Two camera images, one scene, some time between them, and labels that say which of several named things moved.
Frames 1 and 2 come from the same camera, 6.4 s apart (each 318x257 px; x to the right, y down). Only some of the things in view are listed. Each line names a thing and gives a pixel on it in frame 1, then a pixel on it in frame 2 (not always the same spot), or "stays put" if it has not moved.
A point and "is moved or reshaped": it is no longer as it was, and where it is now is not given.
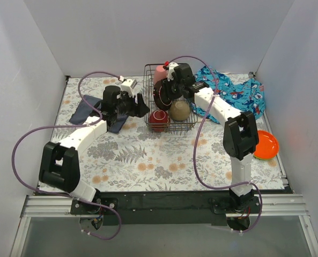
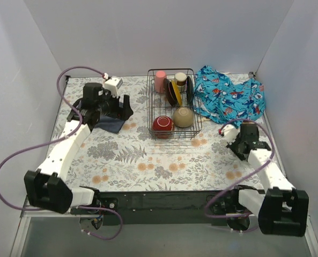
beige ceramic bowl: x=179 y=111 is moved or reshaped
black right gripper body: x=164 y=89 to x=239 y=148
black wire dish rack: x=181 y=115 is moved or reshaped
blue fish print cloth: x=248 y=96 stays put
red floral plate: x=157 y=97 is moved or reshaped
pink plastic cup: x=160 y=74 is moved or reshaped
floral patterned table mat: x=137 y=159 stays put
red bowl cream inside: x=159 y=120 is moved or reshaped
